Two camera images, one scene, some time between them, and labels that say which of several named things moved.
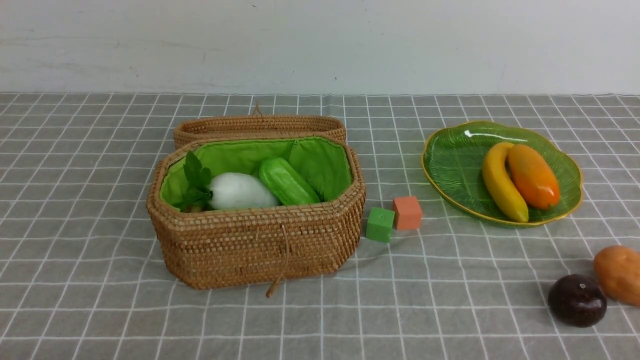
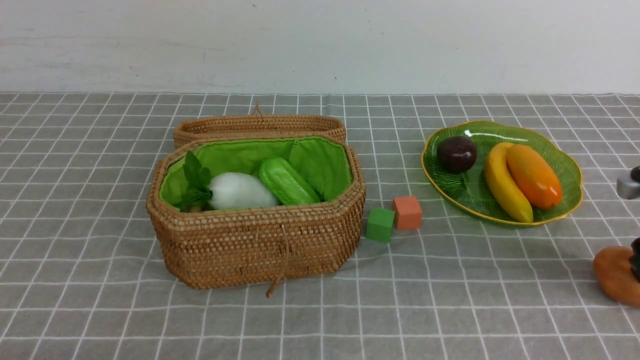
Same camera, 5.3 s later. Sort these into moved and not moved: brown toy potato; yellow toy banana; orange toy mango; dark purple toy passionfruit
Moved: dark purple toy passionfruit
Not moved: orange toy mango; brown toy potato; yellow toy banana
